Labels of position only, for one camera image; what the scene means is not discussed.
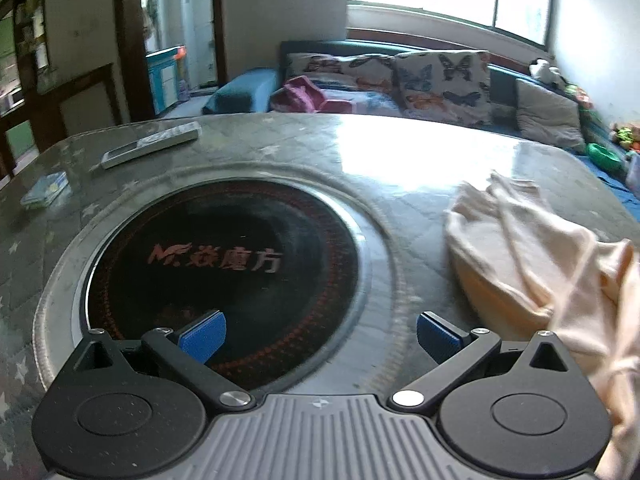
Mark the white plush toy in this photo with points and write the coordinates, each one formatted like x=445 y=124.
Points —
x=545 y=71

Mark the pink garment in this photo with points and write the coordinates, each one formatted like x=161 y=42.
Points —
x=300 y=95

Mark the white remote control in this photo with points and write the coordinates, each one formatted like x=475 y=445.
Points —
x=150 y=144

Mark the clear plastic storage box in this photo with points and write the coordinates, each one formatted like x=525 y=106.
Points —
x=634 y=169

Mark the black round induction cooktop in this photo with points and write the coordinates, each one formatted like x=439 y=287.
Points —
x=225 y=240

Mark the dark wooden door frame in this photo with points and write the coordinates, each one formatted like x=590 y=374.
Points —
x=131 y=35

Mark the pile of small toys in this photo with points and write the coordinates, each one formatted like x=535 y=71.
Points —
x=627 y=136

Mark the square butterfly print pillow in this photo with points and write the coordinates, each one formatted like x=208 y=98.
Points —
x=442 y=85

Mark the grey pillow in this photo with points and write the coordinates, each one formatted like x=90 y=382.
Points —
x=547 y=117

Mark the small blue card pack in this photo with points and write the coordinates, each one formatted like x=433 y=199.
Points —
x=45 y=190

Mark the blue play fence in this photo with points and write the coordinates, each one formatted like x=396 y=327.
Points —
x=165 y=77

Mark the long butterfly print pillow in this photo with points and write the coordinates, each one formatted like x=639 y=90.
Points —
x=345 y=66

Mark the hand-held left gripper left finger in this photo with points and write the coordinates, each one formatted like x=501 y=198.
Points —
x=202 y=337

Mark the dark wooden shelf cabinet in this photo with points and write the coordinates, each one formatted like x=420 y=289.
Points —
x=30 y=35

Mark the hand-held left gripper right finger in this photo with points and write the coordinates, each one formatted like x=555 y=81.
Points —
x=437 y=337

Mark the cream knit garment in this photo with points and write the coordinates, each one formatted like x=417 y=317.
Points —
x=525 y=260

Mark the printed blanket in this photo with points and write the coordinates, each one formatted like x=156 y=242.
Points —
x=375 y=102

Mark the green plastic toy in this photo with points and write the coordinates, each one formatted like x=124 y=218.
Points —
x=602 y=156

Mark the blue sofa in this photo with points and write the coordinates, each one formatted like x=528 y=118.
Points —
x=245 y=92

